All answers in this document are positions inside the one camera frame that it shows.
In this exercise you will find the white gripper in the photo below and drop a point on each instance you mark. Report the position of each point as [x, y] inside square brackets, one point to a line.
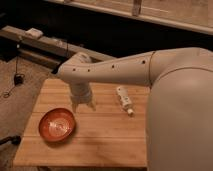
[81, 93]

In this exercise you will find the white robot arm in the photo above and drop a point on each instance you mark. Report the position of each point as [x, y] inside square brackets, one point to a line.
[179, 115]

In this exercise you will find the black power adapter with cable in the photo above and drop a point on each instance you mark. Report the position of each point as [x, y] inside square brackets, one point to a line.
[10, 51]

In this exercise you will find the white box on ledge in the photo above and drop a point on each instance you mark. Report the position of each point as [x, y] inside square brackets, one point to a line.
[34, 32]

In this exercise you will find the wooden post on shelf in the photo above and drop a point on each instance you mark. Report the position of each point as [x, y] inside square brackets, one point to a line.
[136, 9]

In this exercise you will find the wooden ledge beam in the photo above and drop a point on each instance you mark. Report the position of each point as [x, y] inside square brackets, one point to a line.
[51, 45]

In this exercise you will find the white plastic bottle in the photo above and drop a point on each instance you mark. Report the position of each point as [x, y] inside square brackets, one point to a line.
[125, 101]

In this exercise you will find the orange ceramic bowl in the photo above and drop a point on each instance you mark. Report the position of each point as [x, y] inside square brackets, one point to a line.
[56, 125]

